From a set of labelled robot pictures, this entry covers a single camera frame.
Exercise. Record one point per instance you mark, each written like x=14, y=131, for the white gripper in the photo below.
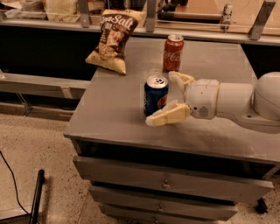
x=201, y=97

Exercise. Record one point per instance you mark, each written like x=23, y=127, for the blue pepsi can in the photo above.
x=155, y=94

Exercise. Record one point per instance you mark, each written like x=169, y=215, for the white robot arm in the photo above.
x=251, y=106

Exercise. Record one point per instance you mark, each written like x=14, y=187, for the red coca-cola can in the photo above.
x=173, y=48

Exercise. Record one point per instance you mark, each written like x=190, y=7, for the grey drawer cabinet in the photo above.
x=109, y=121

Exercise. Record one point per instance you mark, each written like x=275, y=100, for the top grey drawer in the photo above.
x=172, y=180

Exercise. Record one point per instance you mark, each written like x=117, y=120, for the grey drawer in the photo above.
x=154, y=218
x=148, y=202
x=172, y=180

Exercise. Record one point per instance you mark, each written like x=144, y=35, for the sea salt chips bag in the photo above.
x=112, y=43

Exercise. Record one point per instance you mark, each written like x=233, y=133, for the grey low shelf beam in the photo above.
x=38, y=96

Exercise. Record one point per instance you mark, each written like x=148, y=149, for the middle grey drawer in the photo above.
x=148, y=202

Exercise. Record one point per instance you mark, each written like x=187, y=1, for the bottom grey drawer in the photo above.
x=154, y=218

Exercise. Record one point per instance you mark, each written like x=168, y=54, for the black caster wheel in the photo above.
x=261, y=207

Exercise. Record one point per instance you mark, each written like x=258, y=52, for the black pole on floor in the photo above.
x=37, y=197

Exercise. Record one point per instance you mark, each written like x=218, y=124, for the grey metal rail frame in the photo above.
x=245, y=21

